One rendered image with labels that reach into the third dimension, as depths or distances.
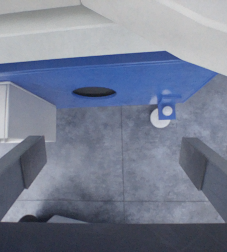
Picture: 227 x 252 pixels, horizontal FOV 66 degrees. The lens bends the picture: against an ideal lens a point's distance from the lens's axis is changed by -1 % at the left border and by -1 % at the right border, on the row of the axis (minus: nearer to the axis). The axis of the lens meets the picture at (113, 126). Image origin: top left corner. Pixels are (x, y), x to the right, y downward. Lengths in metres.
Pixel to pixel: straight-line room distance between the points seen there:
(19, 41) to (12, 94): 0.27
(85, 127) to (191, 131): 0.55
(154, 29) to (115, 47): 0.11
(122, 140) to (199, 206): 0.49
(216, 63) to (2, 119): 0.48
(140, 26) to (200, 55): 0.06
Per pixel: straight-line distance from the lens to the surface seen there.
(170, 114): 0.77
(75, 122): 0.98
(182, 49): 0.18
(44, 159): 0.17
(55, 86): 0.55
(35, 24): 0.27
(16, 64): 0.49
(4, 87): 0.55
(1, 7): 0.26
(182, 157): 0.17
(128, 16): 0.19
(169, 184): 0.96
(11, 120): 0.53
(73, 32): 0.25
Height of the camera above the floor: 0.92
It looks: 81 degrees down
